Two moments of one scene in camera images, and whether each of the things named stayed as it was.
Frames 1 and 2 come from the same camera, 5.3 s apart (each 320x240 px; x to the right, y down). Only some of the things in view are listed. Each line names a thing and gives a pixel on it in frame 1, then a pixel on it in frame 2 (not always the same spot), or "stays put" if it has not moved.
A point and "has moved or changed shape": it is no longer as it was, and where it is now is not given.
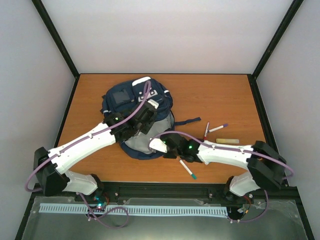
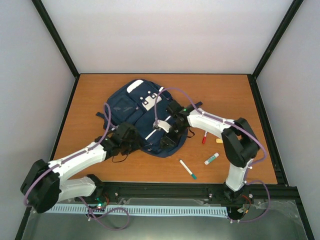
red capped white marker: x=205 y=135 stays put
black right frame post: x=279 y=32 stays put
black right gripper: x=166 y=156 -> x=167 y=139
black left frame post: x=50 y=26 stays put
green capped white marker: x=188 y=170 stays put
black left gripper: x=146 y=130 -> x=138 y=145
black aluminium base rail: x=116 y=190 stays put
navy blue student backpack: x=121 y=95 has moved or changed shape
